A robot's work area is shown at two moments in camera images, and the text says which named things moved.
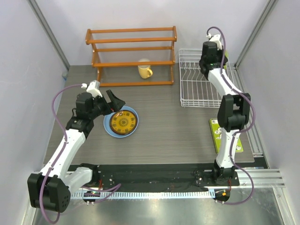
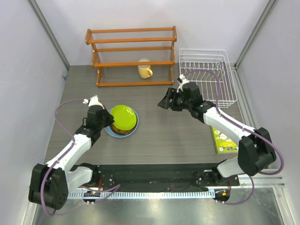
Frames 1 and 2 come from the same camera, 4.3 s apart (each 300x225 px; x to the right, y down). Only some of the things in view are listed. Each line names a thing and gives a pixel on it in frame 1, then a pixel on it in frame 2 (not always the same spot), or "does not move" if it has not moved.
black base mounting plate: x=131 y=176 does not move
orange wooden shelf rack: x=133 y=57 does not move
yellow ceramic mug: x=143 y=71 does not move
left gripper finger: x=116 y=104 → x=108 y=118
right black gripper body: x=219 y=54 → x=180 y=102
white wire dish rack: x=196 y=90 does not move
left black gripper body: x=101 y=107 → x=101 y=125
